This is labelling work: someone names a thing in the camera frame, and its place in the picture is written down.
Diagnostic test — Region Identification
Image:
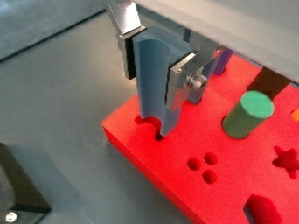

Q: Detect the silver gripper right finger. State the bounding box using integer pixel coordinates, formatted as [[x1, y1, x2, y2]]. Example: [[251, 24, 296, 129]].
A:
[[164, 31, 225, 111]]

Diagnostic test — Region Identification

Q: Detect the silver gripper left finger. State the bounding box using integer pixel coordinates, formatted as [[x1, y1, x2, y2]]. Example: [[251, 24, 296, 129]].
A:
[[105, 0, 145, 80]]

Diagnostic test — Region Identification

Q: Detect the red foam peg board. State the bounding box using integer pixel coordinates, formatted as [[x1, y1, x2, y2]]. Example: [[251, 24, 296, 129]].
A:
[[101, 56, 299, 224]]

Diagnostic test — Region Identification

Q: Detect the purple square block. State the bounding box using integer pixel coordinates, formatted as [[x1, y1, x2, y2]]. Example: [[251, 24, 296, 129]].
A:
[[213, 49, 233, 75]]

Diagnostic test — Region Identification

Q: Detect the green cylinder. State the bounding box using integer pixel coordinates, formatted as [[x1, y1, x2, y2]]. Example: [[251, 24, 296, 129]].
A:
[[221, 90, 275, 139]]

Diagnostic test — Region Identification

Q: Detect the yellow notched block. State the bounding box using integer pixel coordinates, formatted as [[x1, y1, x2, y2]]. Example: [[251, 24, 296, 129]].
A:
[[291, 108, 299, 122]]

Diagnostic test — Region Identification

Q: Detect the black curved block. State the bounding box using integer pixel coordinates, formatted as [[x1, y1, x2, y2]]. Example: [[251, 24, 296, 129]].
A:
[[0, 143, 52, 224]]

